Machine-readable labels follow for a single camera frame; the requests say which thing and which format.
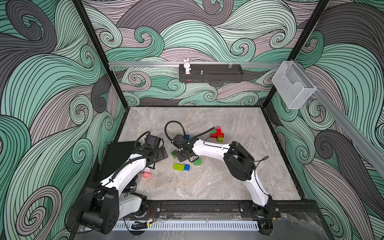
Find lime long lego brick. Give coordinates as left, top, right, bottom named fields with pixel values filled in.
left=173, top=163, right=185, bottom=171

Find long red lego brick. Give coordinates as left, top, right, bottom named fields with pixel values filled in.
left=210, top=130, right=225, bottom=138

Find pink toy figure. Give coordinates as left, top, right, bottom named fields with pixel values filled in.
left=141, top=170, right=152, bottom=180

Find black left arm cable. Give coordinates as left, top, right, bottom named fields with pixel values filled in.
left=134, top=131, right=164, bottom=157

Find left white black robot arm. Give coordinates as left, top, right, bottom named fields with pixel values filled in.
left=78, top=131, right=168, bottom=235

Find aluminium rail wall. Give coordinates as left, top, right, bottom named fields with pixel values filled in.
left=297, top=63, right=384, bottom=177
left=108, top=61, right=283, bottom=69

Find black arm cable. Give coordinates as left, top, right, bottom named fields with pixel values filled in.
left=134, top=131, right=164, bottom=157
left=164, top=120, right=216, bottom=145

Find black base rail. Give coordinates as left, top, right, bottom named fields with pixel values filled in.
left=125, top=200, right=322, bottom=220

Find white pink bunny figurine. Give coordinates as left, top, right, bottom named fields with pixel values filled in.
left=183, top=59, right=191, bottom=75

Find green lego brick right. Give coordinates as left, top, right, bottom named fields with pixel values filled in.
left=194, top=158, right=202, bottom=166

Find aluminium rail right wall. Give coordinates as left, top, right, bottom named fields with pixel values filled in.
left=297, top=63, right=384, bottom=177

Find aluminium rail back wall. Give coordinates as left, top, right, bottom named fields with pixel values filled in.
left=108, top=61, right=283, bottom=69

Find black wall shelf tray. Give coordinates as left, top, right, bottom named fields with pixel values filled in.
left=179, top=65, right=244, bottom=84

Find clear plastic wall bin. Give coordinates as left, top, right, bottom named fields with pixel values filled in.
left=272, top=61, right=317, bottom=110

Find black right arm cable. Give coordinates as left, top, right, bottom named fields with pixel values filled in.
left=164, top=120, right=216, bottom=145

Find white slotted cable duct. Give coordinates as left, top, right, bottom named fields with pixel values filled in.
left=112, top=220, right=260, bottom=232

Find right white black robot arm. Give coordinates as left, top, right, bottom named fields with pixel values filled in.
left=171, top=135, right=281, bottom=220

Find black box on table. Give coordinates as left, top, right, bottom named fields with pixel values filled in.
left=98, top=141, right=135, bottom=181

